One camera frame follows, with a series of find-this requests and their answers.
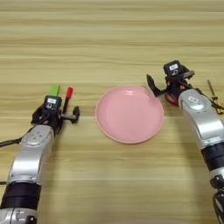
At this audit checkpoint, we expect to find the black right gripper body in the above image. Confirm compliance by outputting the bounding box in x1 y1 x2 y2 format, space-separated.
159 73 194 103

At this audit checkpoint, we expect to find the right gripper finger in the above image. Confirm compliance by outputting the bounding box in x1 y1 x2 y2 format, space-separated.
181 69 196 81
146 73 162 98

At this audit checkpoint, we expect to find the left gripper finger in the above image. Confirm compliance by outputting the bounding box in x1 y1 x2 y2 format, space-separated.
71 105 81 125
31 106 42 124

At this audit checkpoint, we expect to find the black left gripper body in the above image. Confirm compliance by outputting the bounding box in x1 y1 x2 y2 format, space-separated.
36 103 74 137

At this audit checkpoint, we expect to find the red and black marker pen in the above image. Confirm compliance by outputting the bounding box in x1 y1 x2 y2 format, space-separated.
61 86 74 115

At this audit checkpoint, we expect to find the green rectangular block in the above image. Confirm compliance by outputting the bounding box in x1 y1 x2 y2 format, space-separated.
48 84 61 97

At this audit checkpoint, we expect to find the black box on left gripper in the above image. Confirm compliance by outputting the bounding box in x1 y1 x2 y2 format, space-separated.
43 94 63 112

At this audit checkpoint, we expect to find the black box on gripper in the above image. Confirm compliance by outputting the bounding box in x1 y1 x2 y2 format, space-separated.
43 94 63 112
163 59 184 78

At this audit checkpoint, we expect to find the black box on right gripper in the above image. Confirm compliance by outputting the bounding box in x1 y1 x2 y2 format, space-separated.
163 59 184 78

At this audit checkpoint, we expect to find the pink round plate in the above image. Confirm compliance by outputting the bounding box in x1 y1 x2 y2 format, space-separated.
94 84 165 145

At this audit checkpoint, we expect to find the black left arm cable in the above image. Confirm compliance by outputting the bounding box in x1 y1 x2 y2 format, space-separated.
0 127 33 186

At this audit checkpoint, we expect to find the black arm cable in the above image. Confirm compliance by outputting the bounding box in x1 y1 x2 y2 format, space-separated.
0 127 33 186
198 87 224 224

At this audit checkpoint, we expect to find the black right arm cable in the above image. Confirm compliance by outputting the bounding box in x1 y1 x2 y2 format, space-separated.
198 87 224 224

